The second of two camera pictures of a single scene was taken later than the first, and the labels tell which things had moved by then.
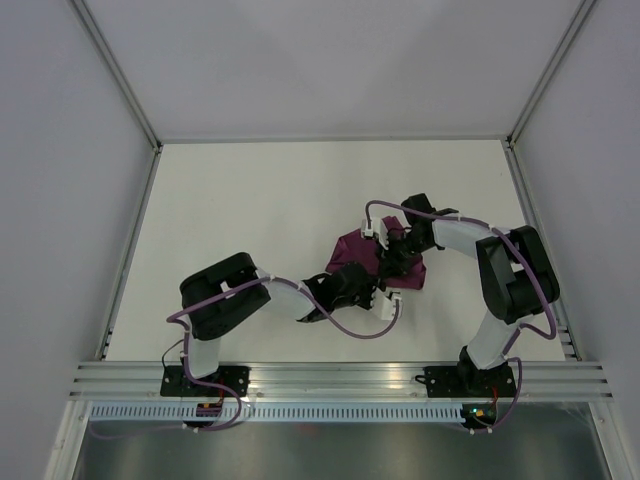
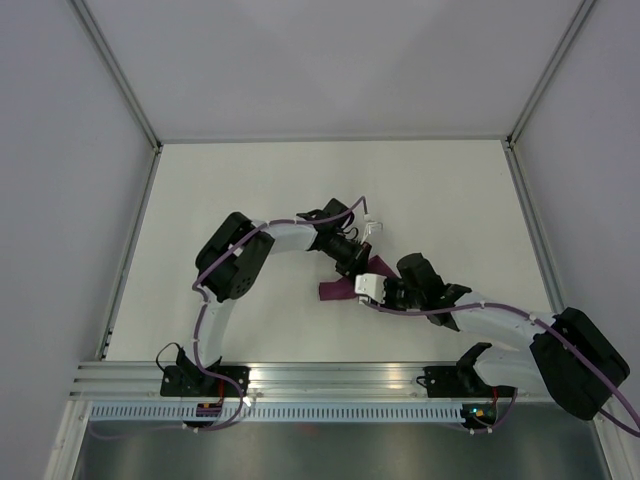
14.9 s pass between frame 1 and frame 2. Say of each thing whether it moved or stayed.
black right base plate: stayed
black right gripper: moved
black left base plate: stayed
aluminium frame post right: stayed
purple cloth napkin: moved
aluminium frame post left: stayed
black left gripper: moved
